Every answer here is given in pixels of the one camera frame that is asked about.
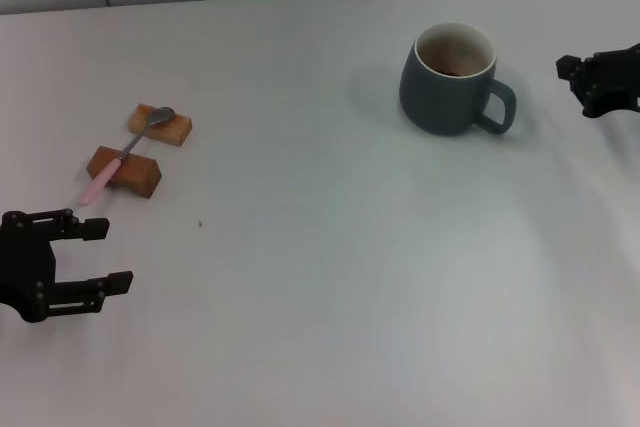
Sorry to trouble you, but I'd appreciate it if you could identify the pink handled metal spoon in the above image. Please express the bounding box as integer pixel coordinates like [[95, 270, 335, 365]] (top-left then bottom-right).
[[77, 106, 177, 207]]

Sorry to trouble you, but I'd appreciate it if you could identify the dark brown wooden block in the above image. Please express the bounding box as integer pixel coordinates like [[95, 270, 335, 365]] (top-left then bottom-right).
[[86, 145, 163, 199]]

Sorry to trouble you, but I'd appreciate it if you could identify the light wooden block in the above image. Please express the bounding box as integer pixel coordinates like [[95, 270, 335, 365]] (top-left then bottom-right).
[[127, 104, 193, 148]]

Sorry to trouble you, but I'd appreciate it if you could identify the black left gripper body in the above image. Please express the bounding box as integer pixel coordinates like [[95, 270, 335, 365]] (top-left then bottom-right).
[[0, 211, 56, 324]]

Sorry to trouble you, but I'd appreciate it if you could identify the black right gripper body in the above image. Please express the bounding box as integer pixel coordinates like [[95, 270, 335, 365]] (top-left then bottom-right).
[[597, 42, 640, 116]]

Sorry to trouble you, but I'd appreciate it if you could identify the dark grey ceramic cup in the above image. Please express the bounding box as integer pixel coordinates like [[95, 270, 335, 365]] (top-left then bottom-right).
[[398, 21, 518, 137]]

